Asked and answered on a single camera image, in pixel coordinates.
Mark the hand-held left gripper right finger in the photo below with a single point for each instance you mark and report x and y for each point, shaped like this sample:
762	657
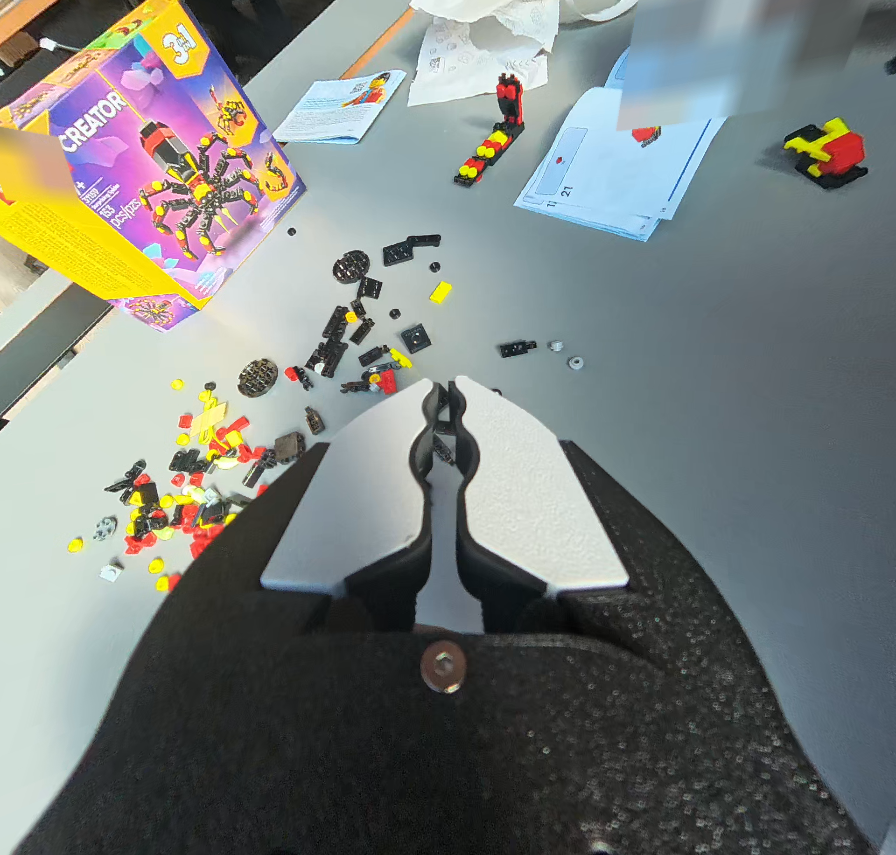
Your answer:
539	512

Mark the torn white paper bag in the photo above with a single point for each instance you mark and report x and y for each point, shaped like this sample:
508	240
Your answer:
490	36

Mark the small black brick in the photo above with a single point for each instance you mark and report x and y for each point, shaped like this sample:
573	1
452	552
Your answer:
442	449

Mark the small blue leaflet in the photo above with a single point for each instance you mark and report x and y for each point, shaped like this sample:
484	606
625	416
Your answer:
329	110

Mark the light blue instruction booklet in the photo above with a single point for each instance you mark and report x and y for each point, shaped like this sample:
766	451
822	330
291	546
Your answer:
609	176

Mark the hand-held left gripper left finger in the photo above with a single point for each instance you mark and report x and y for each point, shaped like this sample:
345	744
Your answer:
350	505

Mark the purple toy set box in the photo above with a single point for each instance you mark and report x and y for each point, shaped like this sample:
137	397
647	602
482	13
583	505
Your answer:
175	169

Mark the yellow red black brick model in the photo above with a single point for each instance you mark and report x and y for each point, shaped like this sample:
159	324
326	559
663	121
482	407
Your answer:
836	152

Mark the pile of toy bricks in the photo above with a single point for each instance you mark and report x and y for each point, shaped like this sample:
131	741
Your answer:
210	463

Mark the long red black brick assembly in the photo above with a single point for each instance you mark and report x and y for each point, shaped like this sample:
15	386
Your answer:
505	110

